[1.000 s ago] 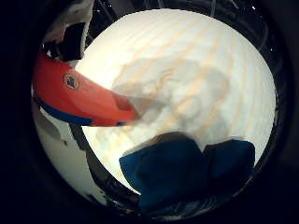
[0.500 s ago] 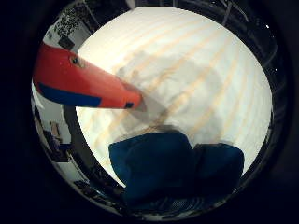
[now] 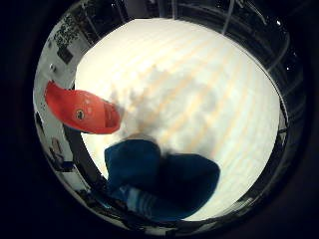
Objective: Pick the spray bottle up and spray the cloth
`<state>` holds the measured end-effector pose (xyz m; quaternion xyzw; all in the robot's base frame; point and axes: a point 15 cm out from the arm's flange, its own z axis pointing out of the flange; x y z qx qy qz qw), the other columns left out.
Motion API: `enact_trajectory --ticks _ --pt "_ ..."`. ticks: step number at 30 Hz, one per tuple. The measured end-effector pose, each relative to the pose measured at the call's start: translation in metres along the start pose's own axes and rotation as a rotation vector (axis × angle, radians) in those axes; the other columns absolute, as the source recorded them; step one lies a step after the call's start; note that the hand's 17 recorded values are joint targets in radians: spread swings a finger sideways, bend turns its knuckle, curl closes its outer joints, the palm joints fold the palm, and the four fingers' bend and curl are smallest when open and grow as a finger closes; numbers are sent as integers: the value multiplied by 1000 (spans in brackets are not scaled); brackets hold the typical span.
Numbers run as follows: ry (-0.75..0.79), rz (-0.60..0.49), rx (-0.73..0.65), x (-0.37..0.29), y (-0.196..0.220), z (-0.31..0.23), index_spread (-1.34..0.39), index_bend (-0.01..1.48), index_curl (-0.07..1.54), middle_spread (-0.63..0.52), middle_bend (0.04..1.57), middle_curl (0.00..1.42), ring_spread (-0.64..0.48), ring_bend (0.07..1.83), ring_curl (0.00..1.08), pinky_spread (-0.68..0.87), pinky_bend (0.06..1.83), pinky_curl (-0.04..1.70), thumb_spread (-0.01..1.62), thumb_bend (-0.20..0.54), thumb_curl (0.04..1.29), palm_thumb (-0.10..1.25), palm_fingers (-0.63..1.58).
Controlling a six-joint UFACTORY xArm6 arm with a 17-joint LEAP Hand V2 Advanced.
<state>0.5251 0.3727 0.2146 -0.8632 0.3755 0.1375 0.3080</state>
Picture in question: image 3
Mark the blue striped cloth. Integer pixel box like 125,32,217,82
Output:
104,138,221,222

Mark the dark leafy wall plant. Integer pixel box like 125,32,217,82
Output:
53,14,82,51

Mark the dark rectangular wall panel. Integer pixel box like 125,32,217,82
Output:
57,46,74,65

